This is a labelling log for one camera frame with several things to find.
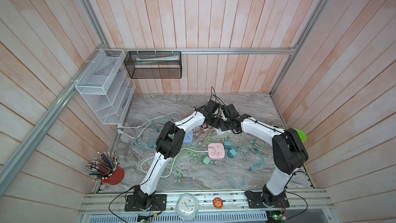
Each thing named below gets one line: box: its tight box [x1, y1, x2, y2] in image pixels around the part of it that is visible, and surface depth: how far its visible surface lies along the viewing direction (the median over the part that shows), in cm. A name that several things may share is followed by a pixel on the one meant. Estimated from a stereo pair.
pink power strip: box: [207, 142, 225, 160], surface depth 90 cm
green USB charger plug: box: [202, 155, 213, 165], surface depth 87 cm
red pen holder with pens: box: [84, 151, 126, 186], surface depth 74 cm
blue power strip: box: [183, 130, 194, 145], surface depth 95 cm
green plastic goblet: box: [294, 128, 307, 143], surface depth 81 cm
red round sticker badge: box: [212, 197, 224, 210], surface depth 75 cm
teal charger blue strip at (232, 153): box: [227, 148, 238, 159], surface depth 90 cm
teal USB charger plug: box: [223, 140, 232, 150], surface depth 93 cm
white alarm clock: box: [175, 193, 200, 221], surface depth 71 cm
